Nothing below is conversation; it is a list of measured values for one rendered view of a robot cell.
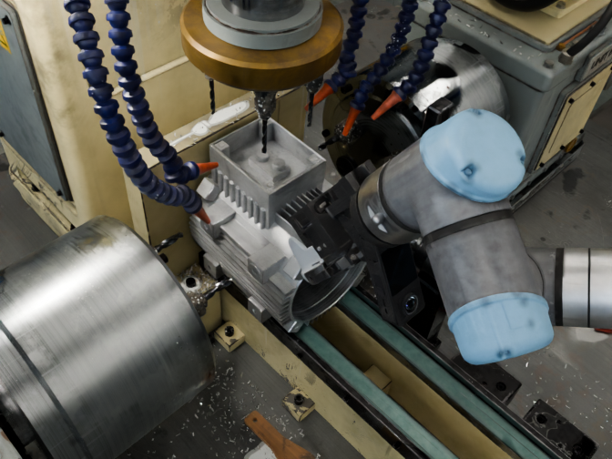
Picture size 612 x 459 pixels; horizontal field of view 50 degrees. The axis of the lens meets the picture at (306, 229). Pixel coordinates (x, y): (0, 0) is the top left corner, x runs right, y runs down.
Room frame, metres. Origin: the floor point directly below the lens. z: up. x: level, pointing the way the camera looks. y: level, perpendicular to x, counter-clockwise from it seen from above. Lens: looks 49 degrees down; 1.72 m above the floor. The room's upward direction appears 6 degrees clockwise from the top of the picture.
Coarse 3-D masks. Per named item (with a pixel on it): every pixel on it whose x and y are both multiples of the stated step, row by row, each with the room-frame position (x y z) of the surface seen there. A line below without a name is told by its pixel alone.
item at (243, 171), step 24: (216, 144) 0.64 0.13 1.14; (240, 144) 0.68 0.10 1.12; (288, 144) 0.68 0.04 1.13; (216, 168) 0.63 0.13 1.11; (240, 168) 0.60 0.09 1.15; (264, 168) 0.62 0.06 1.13; (288, 168) 0.63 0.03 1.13; (312, 168) 0.61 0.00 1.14; (240, 192) 0.60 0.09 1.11; (264, 192) 0.57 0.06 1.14; (288, 192) 0.58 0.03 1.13; (264, 216) 0.56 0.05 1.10
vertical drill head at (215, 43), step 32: (192, 0) 0.67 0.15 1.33; (224, 0) 0.62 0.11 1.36; (256, 0) 0.60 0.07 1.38; (288, 0) 0.61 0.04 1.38; (320, 0) 0.66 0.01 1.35; (192, 32) 0.60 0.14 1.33; (224, 32) 0.59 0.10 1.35; (256, 32) 0.58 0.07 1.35; (288, 32) 0.59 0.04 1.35; (320, 32) 0.63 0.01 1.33; (224, 64) 0.56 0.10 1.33; (256, 64) 0.56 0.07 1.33; (288, 64) 0.57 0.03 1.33; (320, 64) 0.59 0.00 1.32; (256, 96) 0.59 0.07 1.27
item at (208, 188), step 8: (200, 184) 0.63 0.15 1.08; (208, 184) 0.62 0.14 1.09; (216, 184) 0.63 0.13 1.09; (200, 192) 0.62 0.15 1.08; (208, 192) 0.61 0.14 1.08; (216, 192) 0.62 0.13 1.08; (288, 264) 0.50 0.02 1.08; (296, 264) 0.50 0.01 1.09; (288, 272) 0.49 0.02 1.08; (296, 272) 0.49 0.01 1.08; (360, 280) 0.59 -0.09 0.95; (288, 328) 0.49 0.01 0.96; (296, 328) 0.50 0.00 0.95
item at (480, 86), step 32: (448, 64) 0.85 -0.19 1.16; (480, 64) 0.87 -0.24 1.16; (352, 96) 0.82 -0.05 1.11; (384, 96) 0.78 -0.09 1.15; (416, 96) 0.77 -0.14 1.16; (448, 96) 0.79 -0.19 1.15; (480, 96) 0.82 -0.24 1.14; (352, 128) 0.79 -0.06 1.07; (384, 128) 0.77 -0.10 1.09; (416, 128) 0.74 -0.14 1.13; (352, 160) 0.80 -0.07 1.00; (384, 160) 0.73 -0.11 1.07
